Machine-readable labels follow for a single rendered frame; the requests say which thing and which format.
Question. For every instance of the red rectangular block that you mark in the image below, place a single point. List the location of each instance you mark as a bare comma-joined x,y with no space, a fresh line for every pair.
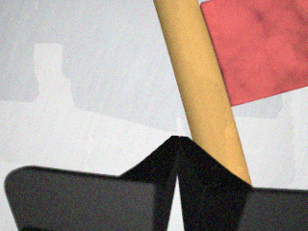
261,46

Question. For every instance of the long tan scraper with black blade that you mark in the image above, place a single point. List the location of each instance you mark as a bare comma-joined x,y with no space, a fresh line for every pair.
199,80

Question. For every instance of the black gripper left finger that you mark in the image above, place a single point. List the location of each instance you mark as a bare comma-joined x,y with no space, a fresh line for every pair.
55,199

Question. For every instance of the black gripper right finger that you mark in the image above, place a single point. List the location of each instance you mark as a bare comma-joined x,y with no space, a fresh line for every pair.
213,198

